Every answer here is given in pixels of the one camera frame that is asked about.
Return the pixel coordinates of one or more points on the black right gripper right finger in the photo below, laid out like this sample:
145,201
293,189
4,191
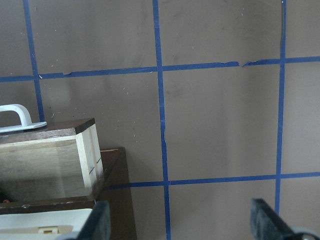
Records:
265,224

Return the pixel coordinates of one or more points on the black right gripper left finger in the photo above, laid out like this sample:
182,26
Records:
98,223

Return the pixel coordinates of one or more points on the white drawer handle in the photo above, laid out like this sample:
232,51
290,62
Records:
24,118

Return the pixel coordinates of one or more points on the light wooden drawer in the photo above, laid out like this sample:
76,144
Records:
60,160

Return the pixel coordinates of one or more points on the dark brown wooden cabinet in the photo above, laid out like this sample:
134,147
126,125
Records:
111,188

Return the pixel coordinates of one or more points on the white plastic tray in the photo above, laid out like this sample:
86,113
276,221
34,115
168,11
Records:
50,225

